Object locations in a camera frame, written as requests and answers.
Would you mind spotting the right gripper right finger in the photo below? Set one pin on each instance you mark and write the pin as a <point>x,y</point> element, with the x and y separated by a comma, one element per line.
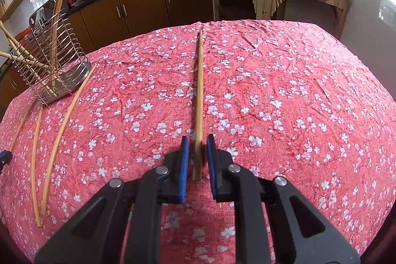
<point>273,219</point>

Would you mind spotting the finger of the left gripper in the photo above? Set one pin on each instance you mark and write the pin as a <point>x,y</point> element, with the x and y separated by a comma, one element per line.
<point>5,158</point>

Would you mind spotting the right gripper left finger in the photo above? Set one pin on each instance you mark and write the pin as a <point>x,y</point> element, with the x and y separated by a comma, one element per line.
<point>121,222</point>

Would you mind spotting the dark cutting board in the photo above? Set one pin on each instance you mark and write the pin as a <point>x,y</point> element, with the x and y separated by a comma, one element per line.
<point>44,13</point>

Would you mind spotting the leaning chopstick in holder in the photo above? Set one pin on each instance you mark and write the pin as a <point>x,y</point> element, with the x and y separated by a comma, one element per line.
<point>21,51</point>
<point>32,62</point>

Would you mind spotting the brown lower kitchen cabinets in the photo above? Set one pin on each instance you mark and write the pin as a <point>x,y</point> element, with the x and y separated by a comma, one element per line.
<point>98,23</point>

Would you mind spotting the red floral tablecloth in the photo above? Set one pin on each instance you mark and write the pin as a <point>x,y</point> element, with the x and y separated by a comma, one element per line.
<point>283,98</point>

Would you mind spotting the wire utensil holder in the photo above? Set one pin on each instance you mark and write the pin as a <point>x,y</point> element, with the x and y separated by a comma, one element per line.
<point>73,64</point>

